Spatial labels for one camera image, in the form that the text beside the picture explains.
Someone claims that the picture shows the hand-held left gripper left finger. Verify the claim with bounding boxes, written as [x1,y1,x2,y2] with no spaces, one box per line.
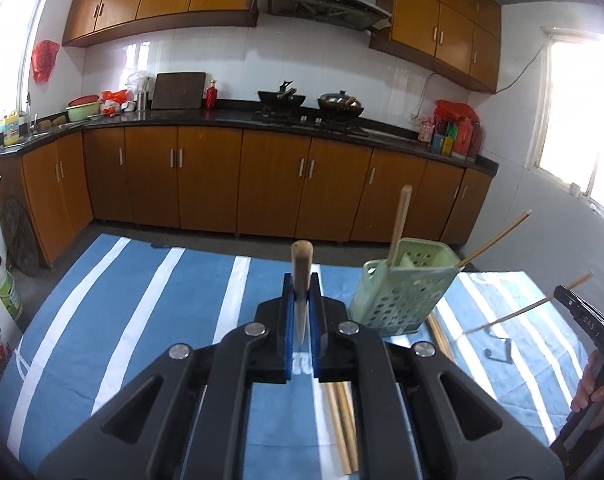
[34,272,297,480]

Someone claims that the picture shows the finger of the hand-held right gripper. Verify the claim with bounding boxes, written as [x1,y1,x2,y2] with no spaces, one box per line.
[554,284,604,342]

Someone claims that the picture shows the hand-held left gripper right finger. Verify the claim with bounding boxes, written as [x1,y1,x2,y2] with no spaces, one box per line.
[308,272,567,480]

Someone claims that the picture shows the pale green utensil holder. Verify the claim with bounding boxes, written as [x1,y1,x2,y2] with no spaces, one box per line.
[348,238,459,337]

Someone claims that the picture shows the person's right hand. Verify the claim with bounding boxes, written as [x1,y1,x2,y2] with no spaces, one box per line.
[571,349,604,412]

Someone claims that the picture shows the blue white striped tablecloth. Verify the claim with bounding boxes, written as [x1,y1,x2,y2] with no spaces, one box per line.
[0,232,603,480]

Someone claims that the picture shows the brown wooden base cabinets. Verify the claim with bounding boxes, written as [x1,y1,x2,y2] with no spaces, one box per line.
[0,125,495,266]

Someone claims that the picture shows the black gas stove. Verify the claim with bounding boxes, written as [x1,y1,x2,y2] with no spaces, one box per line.
[252,110,370,137]

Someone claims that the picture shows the dark red sauce bottle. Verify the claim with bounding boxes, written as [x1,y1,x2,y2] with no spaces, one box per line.
[467,122,484,161]

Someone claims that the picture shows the large kitchen window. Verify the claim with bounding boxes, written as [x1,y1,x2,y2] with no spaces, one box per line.
[529,35,604,211]

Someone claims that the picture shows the black kitchen countertop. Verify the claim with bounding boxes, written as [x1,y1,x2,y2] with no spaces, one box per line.
[0,100,500,176]

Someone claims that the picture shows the black wok with lid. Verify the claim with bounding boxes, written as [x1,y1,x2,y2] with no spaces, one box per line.
[317,90,367,116]

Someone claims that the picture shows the red bag over bottles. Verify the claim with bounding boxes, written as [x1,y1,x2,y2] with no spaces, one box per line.
[434,100,481,126]

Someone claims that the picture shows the dark wooden cutting board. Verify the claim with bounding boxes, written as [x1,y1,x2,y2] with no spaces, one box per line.
[150,72,207,110]

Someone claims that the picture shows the dark round board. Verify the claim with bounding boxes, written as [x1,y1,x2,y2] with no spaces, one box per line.
[0,197,40,276]

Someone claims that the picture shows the red white plastic bag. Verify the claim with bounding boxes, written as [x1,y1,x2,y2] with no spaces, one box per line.
[100,89,133,117]

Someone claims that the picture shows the white plastic bucket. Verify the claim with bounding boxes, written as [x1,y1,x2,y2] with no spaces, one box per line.
[0,255,23,322]

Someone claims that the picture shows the green basin with red lid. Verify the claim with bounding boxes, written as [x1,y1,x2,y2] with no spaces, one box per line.
[66,95,103,122]

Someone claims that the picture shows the yellow detergent bottle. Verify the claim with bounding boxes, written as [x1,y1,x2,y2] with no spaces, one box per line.
[2,111,21,147]

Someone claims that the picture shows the red hanging plastic bag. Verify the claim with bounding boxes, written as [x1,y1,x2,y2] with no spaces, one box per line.
[32,39,61,84]

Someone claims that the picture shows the small kitchen window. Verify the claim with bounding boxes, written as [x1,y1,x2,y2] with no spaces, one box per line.
[0,0,52,128]

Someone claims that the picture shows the black wok with handle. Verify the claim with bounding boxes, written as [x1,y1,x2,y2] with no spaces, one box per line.
[257,80,307,112]

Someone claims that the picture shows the white wall cable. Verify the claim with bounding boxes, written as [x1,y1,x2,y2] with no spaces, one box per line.
[416,35,551,117]

